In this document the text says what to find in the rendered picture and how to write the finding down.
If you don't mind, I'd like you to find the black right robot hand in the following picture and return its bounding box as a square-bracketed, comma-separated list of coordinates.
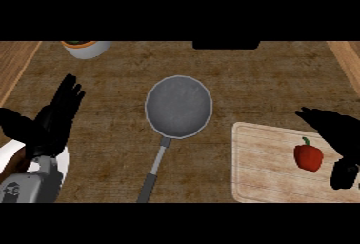
[294, 107, 360, 191]

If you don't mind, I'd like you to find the pale wooden cutting board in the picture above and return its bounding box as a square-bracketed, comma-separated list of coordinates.
[230, 121, 360, 204]

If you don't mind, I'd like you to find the white pot with orange rim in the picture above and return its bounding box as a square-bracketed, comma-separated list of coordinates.
[61, 40, 114, 60]

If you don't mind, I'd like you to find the black appliance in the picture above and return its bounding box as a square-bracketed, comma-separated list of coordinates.
[192, 40, 261, 51]

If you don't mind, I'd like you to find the grey frying pan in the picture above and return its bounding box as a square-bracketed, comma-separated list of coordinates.
[134, 74, 214, 204]

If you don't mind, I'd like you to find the red bell pepper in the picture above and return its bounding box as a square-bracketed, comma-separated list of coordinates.
[292, 136, 325, 173]

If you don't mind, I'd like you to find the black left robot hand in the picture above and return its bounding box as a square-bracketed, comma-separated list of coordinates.
[0, 73, 87, 160]

